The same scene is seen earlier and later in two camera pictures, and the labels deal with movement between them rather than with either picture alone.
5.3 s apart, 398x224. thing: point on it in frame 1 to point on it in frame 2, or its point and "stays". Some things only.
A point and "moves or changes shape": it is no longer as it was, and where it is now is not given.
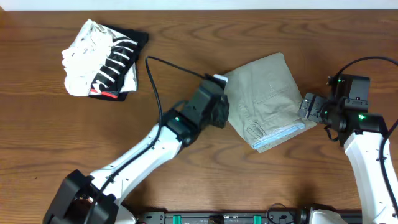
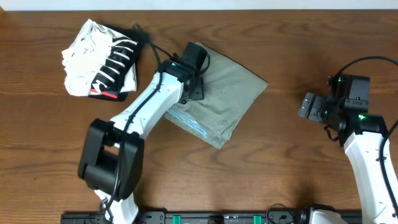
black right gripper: x=319 y=101 stays
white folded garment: x=83 y=60 stays
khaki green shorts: x=263 y=102 moves or changes shape
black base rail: x=224 y=218 stays
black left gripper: x=219 y=109 to x=195 y=90
